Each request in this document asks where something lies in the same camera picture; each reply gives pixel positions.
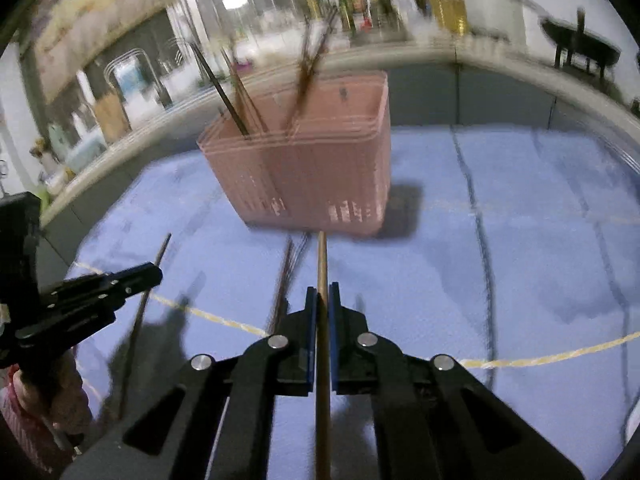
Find person's left hand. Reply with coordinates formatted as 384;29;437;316
12;351;92;436

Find chopsticks in compartment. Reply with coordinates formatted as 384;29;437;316
221;49;268;136
283;4;338;136

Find light brown chopstick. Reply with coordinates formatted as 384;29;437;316
314;231;331;480

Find chopsticks in middle compartment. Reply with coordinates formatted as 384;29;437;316
283;4;338;136

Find steel sink faucet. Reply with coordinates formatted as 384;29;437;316
103;47;172;110

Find dark chopstick on cloth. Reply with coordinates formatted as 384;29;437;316
117;232;173;421

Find black wok on stove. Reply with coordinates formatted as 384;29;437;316
539;9;620;84

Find dark chopstick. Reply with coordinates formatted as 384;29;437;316
186;40;250;139
117;232;173;421

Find blue checked tablecloth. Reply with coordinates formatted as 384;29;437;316
70;127;639;479

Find pink perforated utensil basket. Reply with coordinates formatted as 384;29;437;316
198;70;390;236

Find chopsticks in left compartment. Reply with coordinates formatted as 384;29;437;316
221;49;268;136

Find yellow cooking oil bottle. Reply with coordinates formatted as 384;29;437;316
430;0;470;36

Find wooden cutting board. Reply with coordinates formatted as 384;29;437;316
93;91;131;145

